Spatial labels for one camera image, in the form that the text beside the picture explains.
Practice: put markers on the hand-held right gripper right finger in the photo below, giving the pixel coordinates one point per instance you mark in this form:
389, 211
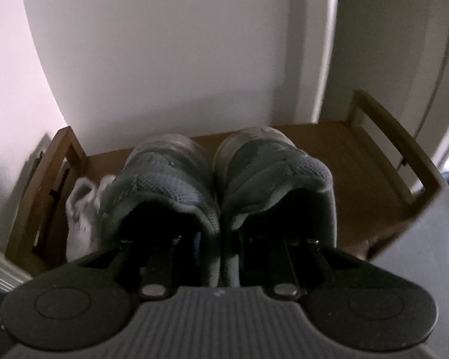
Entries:
284, 265

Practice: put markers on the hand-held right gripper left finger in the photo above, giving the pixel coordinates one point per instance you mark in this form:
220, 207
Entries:
159, 265

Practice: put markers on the grey mesh sneaker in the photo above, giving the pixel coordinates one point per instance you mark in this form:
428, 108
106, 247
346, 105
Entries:
280, 179
161, 183

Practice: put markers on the wooden shoe rack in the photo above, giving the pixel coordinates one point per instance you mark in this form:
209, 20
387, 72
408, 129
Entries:
359, 179

